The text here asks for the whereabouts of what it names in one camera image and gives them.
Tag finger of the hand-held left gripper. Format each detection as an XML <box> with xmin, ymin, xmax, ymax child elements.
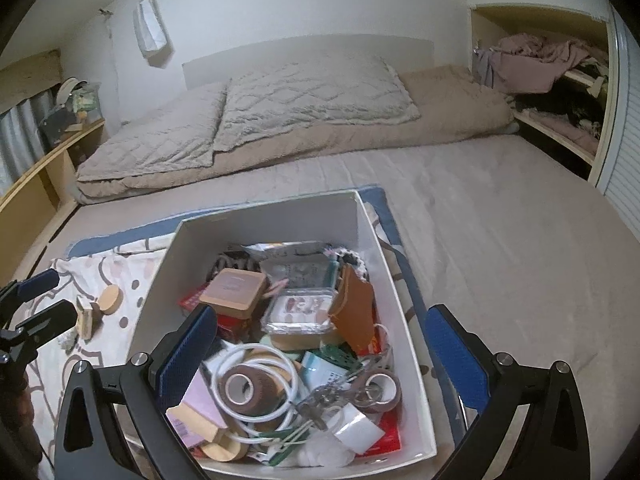
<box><xmin>0</xmin><ymin>300</ymin><xmax>78</xmax><ymax>356</ymax></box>
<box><xmin>0</xmin><ymin>268</ymin><xmax>61</xmax><ymax>317</ymax></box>

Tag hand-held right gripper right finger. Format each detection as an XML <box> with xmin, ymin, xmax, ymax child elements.
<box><xmin>425</xmin><ymin>304</ymin><xmax>591</xmax><ymax>480</ymax></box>

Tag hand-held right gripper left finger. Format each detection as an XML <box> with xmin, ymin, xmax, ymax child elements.
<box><xmin>52</xmin><ymin>305</ymin><xmax>218</xmax><ymax>480</ymax></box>

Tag brown tape roll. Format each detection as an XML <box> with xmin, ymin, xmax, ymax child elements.
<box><xmin>362</xmin><ymin>369</ymin><xmax>403</xmax><ymax>414</ymax></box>
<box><xmin>221</xmin><ymin>364</ymin><xmax>274</xmax><ymax>407</ymax></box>

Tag orange leather piece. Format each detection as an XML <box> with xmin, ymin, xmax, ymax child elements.
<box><xmin>329</xmin><ymin>265</ymin><xmax>377</xmax><ymax>356</ymax></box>

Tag white cardboard box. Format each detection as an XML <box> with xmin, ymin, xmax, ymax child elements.
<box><xmin>117</xmin><ymin>190</ymin><xmax>438</xmax><ymax>473</ymax></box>

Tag wooden stamp block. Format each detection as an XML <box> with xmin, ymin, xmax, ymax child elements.
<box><xmin>75</xmin><ymin>296</ymin><xmax>104</xmax><ymax>342</ymax></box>

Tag pink sticky note pad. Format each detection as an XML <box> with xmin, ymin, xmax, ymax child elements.
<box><xmin>179</xmin><ymin>372</ymin><xmax>227</xmax><ymax>432</ymax></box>

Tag red cardboard box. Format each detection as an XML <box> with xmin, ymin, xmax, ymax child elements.
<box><xmin>179</xmin><ymin>282</ymin><xmax>253</xmax><ymax>343</ymax></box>

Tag thick round wooden coaster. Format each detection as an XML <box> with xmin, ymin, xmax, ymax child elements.
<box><xmin>97</xmin><ymin>285</ymin><xmax>125</xmax><ymax>317</ymax></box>

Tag yellow paper packet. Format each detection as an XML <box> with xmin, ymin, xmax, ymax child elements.
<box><xmin>165</xmin><ymin>402</ymin><xmax>227</xmax><ymax>450</ymax></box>

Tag tan square case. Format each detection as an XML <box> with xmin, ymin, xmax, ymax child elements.
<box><xmin>199</xmin><ymin>268</ymin><xmax>268</xmax><ymax>320</ymax></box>

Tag printed blanket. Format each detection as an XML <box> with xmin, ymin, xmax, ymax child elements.
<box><xmin>15</xmin><ymin>185</ymin><xmax>481</xmax><ymax>480</ymax></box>

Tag long wooden shelf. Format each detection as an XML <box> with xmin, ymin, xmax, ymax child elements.
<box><xmin>0</xmin><ymin>50</ymin><xmax>107</xmax><ymax>263</ymax></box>

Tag red flat packet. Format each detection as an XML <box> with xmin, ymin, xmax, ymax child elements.
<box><xmin>359</xmin><ymin>410</ymin><xmax>404</xmax><ymax>457</ymax></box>

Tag small round wooden lid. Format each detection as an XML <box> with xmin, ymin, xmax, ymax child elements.
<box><xmin>202</xmin><ymin>435</ymin><xmax>250</xmax><ymax>463</ymax></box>

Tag black and white striped cloth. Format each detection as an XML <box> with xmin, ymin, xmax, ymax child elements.
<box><xmin>215</xmin><ymin>252</ymin><xmax>262</xmax><ymax>275</ymax></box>

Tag small cardboard box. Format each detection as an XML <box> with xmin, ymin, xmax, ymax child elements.
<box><xmin>270</xmin><ymin>330</ymin><xmax>322</xmax><ymax>352</ymax></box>

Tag green perforated strip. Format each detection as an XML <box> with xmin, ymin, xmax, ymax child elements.
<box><xmin>320</xmin><ymin>342</ymin><xmax>362</xmax><ymax>377</ymax></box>

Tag white plastic piece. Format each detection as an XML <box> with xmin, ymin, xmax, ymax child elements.
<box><xmin>332</xmin><ymin>404</ymin><xmax>384</xmax><ymax>454</ymax></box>

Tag foil tray with clear lid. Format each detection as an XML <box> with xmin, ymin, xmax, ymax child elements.
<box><xmin>260</xmin><ymin>287</ymin><xmax>337</xmax><ymax>337</ymax></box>

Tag blue and white packet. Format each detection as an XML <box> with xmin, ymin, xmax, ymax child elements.
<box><xmin>300</xmin><ymin>350</ymin><xmax>347</xmax><ymax>387</ymax></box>

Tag green clothes pegs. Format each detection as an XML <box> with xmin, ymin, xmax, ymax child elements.
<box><xmin>259</xmin><ymin>425</ymin><xmax>317</xmax><ymax>464</ymax></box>

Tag flat silver foil pouch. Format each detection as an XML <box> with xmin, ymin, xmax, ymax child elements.
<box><xmin>242</xmin><ymin>241</ymin><xmax>335</xmax><ymax>288</ymax></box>

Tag bed mattress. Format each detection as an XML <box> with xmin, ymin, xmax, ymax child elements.
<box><xmin>0</xmin><ymin>135</ymin><xmax>640</xmax><ymax>480</ymax></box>

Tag white crochet piece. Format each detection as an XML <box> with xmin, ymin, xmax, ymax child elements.
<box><xmin>325</xmin><ymin>245</ymin><xmax>370</xmax><ymax>282</ymax></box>

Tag dark bag on shelf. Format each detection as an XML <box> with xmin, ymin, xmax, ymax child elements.
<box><xmin>39</xmin><ymin>77</ymin><xmax>104</xmax><ymax>149</ymax></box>

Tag white cotton wad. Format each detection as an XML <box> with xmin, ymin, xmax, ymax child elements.
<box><xmin>297</xmin><ymin>435</ymin><xmax>357</xmax><ymax>469</ymax></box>

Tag grey quilted pillow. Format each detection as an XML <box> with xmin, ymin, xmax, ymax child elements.
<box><xmin>76</xmin><ymin>82</ymin><xmax>229</xmax><ymax>184</ymax></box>
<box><xmin>214</xmin><ymin>52</ymin><xmax>422</xmax><ymax>154</ymax></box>

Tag beige fleece blanket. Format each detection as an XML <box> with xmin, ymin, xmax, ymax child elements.
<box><xmin>75</xmin><ymin>65</ymin><xmax>521</xmax><ymax>206</ymax></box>

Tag white ribbed sliding door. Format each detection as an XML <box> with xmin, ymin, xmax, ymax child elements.
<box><xmin>587</xmin><ymin>5</ymin><xmax>640</xmax><ymax>242</ymax></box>

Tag dark clothes pile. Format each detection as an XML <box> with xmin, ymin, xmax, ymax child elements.
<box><xmin>515</xmin><ymin>67</ymin><xmax>609</xmax><ymax>137</ymax></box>

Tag white headboard panel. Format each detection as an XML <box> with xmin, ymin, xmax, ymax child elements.
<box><xmin>182</xmin><ymin>35</ymin><xmax>437</xmax><ymax>95</ymax></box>

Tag white hanging paper bag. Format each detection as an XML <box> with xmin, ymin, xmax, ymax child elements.
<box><xmin>134</xmin><ymin>0</ymin><xmax>172</xmax><ymax>56</ymax></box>

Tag pink clothes pile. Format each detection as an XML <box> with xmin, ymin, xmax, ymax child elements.
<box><xmin>472</xmin><ymin>32</ymin><xmax>609</xmax><ymax>95</ymax></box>

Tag wooden wardrobe shelf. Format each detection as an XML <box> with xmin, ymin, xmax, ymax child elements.
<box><xmin>469</xmin><ymin>4</ymin><xmax>614</xmax><ymax>182</ymax></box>

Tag white coiled cable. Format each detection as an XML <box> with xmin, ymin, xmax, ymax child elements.
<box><xmin>209</xmin><ymin>342</ymin><xmax>302</xmax><ymax>443</ymax></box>

